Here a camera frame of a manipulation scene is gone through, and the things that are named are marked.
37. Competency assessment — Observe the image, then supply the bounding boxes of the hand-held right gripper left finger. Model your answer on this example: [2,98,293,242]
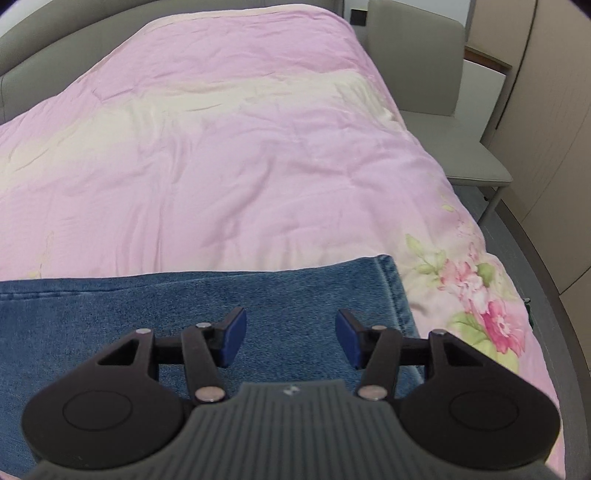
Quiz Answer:
[95,307,247,405]

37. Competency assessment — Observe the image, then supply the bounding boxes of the blue denim pants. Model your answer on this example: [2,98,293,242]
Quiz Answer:
[0,254,423,477]

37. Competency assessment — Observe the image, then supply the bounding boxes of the grey upholstered chair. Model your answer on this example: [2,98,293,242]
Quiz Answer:
[367,0,514,227]

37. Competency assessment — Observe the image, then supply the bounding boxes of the pink floral blanket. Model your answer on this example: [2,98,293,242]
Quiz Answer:
[0,4,539,376]

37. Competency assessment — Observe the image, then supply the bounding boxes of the grey padded bed headboard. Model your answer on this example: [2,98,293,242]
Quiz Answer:
[0,0,347,126]

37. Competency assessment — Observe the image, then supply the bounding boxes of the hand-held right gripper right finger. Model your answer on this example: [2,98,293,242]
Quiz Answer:
[335,308,490,402]

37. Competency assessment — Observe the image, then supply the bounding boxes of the beige wardrobe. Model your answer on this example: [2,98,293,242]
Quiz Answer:
[471,0,591,297]

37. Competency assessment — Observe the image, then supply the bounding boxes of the wooden side desk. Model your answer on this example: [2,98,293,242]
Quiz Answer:
[463,43,513,132]

